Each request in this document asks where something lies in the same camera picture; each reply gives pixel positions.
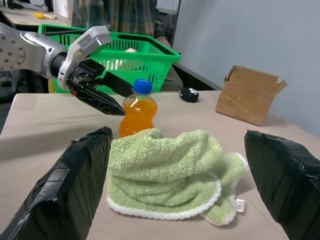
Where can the white item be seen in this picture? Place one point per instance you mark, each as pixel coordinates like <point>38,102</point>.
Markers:
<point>130,50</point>

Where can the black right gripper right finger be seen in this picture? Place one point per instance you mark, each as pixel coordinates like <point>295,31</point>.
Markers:
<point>287,180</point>

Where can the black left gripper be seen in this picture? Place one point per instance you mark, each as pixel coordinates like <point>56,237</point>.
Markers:
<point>83,73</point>

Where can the brown cardboard box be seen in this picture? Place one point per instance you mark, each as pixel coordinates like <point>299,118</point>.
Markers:
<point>247,97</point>

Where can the green plastic basket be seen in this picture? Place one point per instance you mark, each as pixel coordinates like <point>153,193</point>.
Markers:
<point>150,62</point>

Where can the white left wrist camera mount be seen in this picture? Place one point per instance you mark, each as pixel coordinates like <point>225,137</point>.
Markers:
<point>87,41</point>

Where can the white box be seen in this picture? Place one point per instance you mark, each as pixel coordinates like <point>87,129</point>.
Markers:
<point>62,7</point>

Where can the yellow object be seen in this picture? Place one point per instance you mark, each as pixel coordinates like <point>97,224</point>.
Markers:
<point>39,15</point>

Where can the beige background desk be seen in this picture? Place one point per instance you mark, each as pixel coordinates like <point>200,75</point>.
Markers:
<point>22,18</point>

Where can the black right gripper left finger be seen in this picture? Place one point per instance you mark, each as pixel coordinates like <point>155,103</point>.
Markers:
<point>67,190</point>

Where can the light green fluffy towel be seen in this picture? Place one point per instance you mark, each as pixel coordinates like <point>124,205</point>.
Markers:
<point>165,172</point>

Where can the small black white-dotted object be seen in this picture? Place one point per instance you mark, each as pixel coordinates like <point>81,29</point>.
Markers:
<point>190,95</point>

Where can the orange juice bottle blue cap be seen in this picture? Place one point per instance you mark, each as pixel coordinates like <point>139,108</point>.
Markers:
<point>137,112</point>

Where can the person in plaid shirt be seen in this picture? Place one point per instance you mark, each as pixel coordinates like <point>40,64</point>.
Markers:
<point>125,17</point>

